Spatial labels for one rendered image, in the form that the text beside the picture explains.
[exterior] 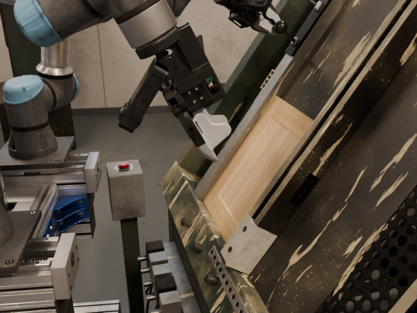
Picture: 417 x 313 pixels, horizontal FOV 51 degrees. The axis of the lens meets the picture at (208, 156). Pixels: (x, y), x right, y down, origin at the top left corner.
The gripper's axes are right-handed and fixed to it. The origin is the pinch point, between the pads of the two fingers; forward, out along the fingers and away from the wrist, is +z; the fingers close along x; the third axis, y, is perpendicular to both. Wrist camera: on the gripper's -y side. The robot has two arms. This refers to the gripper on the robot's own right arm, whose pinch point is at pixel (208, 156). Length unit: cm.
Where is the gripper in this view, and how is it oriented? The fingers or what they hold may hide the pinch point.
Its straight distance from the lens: 70.3
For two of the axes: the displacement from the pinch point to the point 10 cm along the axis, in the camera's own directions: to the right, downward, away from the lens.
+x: -1.1, -4.1, 9.1
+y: 8.8, -4.6, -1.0
